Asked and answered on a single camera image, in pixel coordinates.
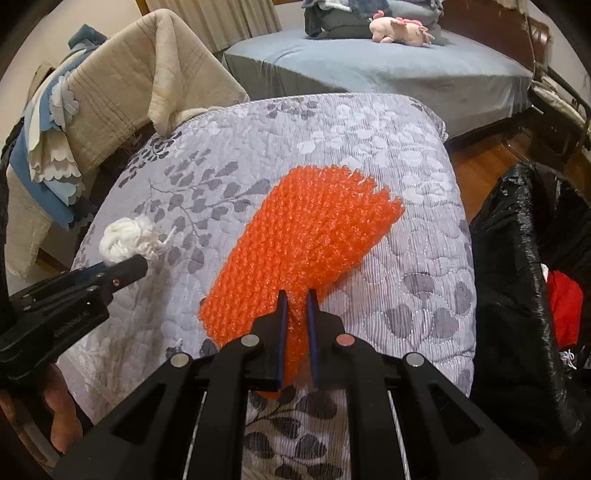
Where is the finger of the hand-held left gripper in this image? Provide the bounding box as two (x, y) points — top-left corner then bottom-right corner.
(0, 256), (149, 384)
(0, 263), (116, 324)

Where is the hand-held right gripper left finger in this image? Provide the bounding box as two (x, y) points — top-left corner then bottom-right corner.
(53, 291), (289, 480)

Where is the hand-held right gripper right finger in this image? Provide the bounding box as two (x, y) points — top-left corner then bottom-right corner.
(307, 289), (539, 480)

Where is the trash bin with black bag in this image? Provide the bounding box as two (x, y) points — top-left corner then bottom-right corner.
(468, 161), (591, 445)

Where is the person's left hand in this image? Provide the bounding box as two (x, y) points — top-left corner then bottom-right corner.
(43, 364), (85, 456)

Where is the grey floral quilted blanket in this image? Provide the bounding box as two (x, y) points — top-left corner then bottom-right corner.
(55, 92), (476, 480)

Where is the blue scalloped cloth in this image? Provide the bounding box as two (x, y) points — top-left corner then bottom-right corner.
(11, 69), (86, 230)

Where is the blue fuzzy cloth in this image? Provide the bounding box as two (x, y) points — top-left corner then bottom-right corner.
(68, 25), (110, 50)

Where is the red plastic bag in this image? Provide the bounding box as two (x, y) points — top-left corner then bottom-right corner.
(547, 270), (585, 350)

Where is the beige curtain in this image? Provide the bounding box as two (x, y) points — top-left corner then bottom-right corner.
(145, 0), (283, 54)

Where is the bed with blue sheet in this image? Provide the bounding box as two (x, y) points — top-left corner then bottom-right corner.
(224, 16), (535, 140)

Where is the pink plush toy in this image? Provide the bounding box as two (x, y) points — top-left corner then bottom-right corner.
(369, 10), (435, 47)

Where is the striped chair cushion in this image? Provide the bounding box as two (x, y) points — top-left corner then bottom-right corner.
(530, 76), (590, 136)

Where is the folded grey duvet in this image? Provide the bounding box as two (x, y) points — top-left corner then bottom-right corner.
(387, 0), (445, 25)

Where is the black metal chair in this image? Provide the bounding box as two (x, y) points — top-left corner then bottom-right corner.
(502, 64), (591, 172)

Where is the dark wooden headboard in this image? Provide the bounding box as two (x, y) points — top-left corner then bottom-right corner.
(441, 0), (553, 75)

